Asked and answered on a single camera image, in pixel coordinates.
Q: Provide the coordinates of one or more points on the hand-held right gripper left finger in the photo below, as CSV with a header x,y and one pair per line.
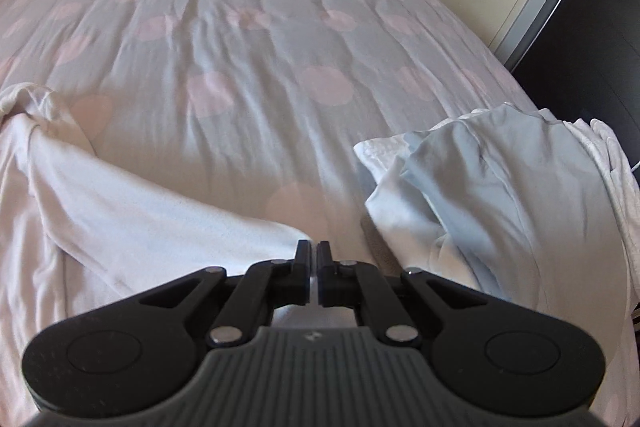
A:
x,y
302,267

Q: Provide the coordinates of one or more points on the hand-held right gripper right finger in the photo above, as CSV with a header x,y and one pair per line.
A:
x,y
325,267

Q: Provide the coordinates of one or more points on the cream sweatshirt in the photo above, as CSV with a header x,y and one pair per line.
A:
x,y
125,217

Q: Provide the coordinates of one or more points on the white zip jacket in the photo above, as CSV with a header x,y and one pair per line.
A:
x,y
525,207

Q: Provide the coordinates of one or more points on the polka dot bed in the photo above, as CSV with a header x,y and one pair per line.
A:
x,y
250,57

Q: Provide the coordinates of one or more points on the dark wardrobe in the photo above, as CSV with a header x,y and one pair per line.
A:
x,y
600,32

